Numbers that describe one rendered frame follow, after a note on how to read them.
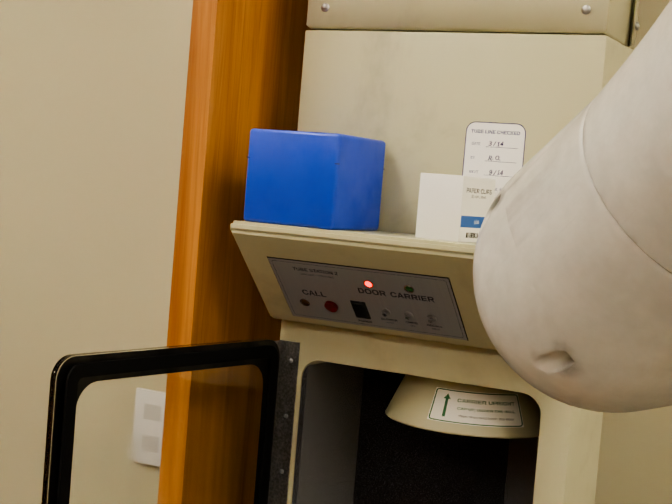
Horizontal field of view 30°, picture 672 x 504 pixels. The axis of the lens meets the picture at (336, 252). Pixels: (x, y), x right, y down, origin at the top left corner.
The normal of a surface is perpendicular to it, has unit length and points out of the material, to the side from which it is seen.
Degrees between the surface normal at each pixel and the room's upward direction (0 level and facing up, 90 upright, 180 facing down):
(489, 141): 90
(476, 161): 90
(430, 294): 135
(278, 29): 90
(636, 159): 102
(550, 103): 90
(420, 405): 66
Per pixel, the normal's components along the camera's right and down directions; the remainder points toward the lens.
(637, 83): -0.95, -0.23
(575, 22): -0.47, 0.00
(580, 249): -0.72, 0.24
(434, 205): -0.67, -0.02
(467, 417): -0.09, -0.36
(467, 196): 0.73, 0.10
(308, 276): -0.39, 0.71
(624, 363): -0.13, 0.71
